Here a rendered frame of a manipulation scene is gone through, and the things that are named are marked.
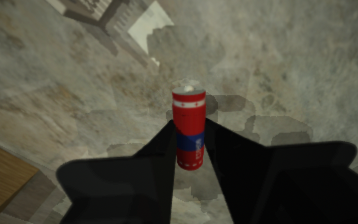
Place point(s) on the red and blue battery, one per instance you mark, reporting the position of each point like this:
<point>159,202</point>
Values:
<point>189,112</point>

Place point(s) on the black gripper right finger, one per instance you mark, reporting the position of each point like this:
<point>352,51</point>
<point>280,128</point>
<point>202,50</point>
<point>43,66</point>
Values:
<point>246,170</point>

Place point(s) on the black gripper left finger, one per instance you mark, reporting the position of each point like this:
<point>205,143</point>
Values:
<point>149,171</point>

